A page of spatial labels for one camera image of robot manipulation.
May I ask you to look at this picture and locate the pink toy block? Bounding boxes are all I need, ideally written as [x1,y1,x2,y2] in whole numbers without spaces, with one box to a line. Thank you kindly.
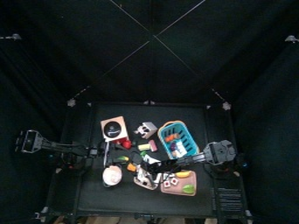
[147,139,159,153]

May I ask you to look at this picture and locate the white toy kitchen scale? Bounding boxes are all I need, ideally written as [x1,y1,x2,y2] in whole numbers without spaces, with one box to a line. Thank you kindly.
[133,166,164,191]

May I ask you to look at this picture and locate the green toy leaf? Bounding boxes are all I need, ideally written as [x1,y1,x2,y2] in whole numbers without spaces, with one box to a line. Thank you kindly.
[181,184,197,195]

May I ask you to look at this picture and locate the white text label sticker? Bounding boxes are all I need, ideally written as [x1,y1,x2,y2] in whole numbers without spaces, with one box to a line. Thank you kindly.
[216,187,245,214]

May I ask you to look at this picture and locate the orange toy carrot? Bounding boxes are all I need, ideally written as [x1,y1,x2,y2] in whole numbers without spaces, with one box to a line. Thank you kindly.
[164,133,181,143]

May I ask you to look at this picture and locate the yellow toy banana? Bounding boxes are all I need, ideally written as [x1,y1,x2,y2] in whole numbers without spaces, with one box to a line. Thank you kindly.
[173,170,192,179]

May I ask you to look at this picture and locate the wooden box with red sides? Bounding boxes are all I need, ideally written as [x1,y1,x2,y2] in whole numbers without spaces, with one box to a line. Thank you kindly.
[98,115,129,143]

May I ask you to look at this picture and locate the thin bracing cord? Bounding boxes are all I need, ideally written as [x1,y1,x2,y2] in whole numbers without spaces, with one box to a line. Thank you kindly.
[108,0,229,105]
[70,0,207,102]

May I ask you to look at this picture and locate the white toy carton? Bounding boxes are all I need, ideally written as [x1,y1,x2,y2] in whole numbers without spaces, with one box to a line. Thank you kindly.
[172,141,188,158]

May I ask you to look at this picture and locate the white grey cube toy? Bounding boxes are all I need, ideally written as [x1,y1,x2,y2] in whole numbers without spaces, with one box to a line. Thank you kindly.
[133,122,159,140]

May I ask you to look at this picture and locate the white toy pot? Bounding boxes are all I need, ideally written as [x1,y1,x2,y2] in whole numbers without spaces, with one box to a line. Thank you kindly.
[101,164,124,187]

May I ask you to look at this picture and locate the teal basket with orange rim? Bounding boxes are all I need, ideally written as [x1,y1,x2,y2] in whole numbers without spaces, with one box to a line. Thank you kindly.
[156,120,201,160]

